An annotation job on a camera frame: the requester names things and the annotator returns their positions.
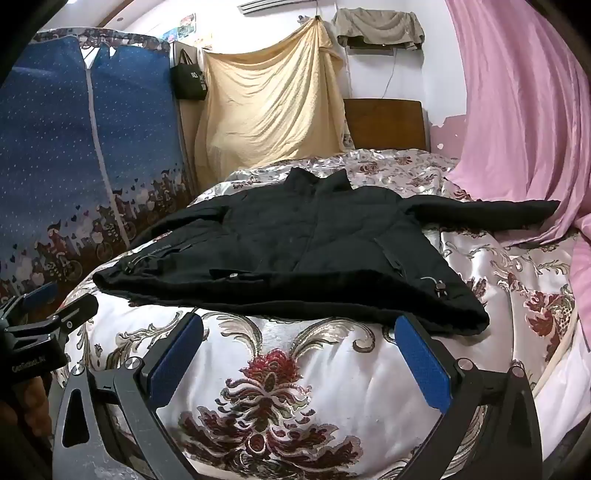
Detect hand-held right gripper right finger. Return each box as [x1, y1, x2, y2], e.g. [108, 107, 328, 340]
[392, 314, 543, 480]

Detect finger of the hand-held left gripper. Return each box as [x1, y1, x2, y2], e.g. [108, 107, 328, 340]
[18, 281, 60, 311]
[6, 294, 100, 344]

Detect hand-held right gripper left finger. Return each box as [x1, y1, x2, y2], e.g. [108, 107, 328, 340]
[53, 312, 206, 480]

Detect black jacket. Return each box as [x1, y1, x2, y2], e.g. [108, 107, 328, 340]
[92, 167, 561, 337]

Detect person's left hand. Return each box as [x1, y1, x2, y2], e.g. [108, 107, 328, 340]
[21, 375, 49, 431]

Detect floral satin bedspread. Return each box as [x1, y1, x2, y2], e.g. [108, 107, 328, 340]
[55, 148, 591, 480]

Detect blue fabric wardrobe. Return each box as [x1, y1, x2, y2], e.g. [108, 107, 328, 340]
[0, 28, 200, 302]

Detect wooden headboard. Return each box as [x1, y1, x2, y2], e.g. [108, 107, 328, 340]
[344, 98, 430, 152]

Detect black tote bag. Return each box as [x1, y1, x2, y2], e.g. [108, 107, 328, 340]
[171, 48, 208, 101]

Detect pink curtain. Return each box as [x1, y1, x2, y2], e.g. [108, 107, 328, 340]
[429, 0, 591, 324]

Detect yellow hanging cloth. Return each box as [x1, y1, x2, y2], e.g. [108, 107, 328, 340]
[194, 16, 352, 188]

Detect khaki cloth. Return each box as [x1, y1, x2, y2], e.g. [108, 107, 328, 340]
[332, 7, 426, 51]

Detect white air conditioner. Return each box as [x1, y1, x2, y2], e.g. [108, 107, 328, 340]
[238, 0, 279, 16]

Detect thin wall cable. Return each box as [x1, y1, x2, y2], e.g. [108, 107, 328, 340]
[382, 48, 398, 99]

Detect wall posters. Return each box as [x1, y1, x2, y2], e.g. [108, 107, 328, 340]
[157, 14, 198, 43]

